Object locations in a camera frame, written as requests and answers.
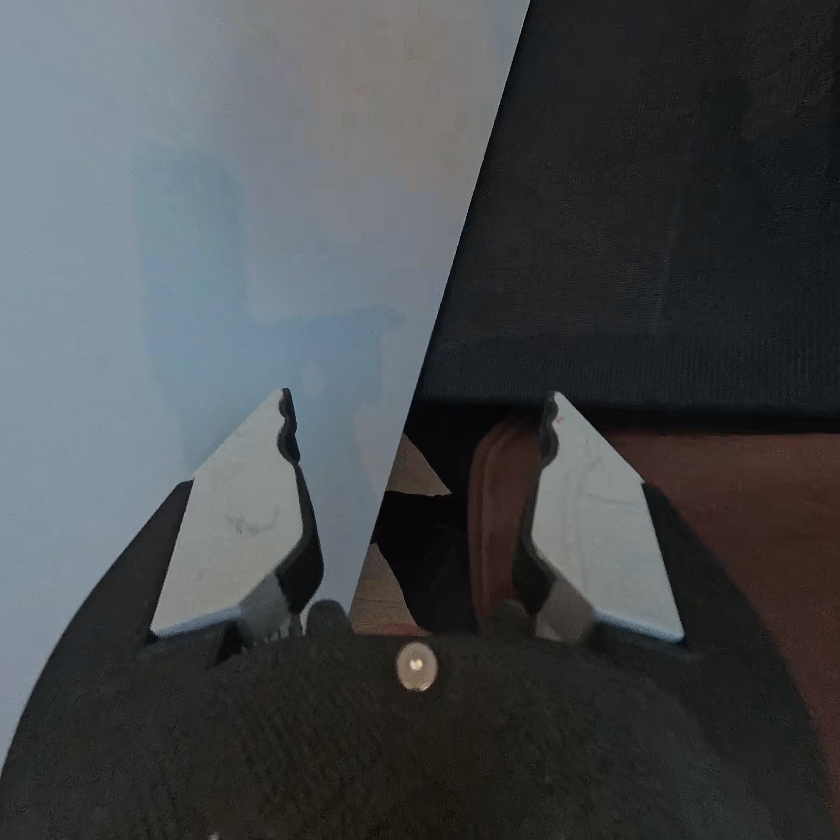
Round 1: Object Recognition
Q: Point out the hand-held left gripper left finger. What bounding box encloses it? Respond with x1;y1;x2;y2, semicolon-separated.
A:
150;387;326;641

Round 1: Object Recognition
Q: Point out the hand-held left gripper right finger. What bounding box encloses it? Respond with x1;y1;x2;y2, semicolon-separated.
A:
514;390;686;645

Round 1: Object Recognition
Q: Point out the person's dark trousered leg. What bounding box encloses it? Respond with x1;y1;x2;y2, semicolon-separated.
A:
371;489;483;634

